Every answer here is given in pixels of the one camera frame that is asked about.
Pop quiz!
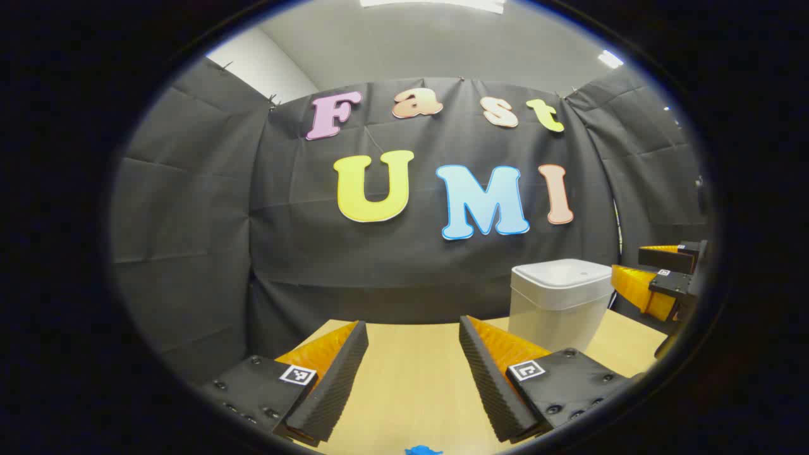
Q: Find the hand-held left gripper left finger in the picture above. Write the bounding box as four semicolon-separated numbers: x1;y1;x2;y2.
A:
199;320;369;446

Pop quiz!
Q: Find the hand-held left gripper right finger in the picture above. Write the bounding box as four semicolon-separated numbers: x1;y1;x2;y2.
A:
459;315;633;443

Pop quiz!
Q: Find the white desktop garbage bin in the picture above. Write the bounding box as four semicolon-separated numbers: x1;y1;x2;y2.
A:
508;259;614;355

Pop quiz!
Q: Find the wooden desktop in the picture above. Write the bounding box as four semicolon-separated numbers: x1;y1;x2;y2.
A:
272;310;669;455

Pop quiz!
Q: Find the black backdrop cloth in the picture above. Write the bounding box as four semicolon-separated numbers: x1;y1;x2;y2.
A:
111;57;712;386

